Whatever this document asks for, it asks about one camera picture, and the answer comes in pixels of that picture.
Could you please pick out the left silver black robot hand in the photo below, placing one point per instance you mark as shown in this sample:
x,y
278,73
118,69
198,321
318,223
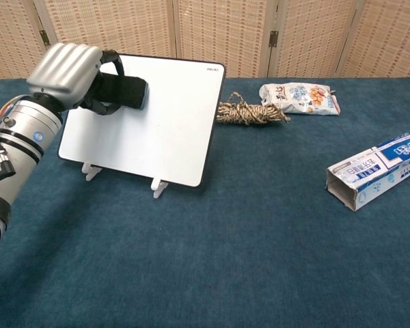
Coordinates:
x,y
63,71

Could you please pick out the black whiteboard eraser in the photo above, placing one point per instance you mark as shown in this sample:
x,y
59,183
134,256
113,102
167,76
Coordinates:
x,y
133,92

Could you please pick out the white plastic bracket foot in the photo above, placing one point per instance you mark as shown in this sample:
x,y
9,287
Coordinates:
x,y
90,171
158,188

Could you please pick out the white rectangular board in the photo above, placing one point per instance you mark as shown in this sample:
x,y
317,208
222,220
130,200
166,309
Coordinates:
x,y
150,136

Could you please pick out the black screen hinge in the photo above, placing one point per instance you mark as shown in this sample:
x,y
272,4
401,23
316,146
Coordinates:
x,y
273,38
44,36

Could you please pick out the woven folding screen panel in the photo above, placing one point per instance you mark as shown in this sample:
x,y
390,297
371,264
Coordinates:
x,y
389,37
116,24
311,37
225,34
10,41

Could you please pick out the white snack bag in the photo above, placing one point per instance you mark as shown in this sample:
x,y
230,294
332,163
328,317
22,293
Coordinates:
x,y
297,99

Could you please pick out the blue table cloth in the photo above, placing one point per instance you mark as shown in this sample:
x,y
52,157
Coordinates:
x,y
225,256

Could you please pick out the blue white toothpaste box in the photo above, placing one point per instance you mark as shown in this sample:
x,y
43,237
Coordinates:
x,y
379,167

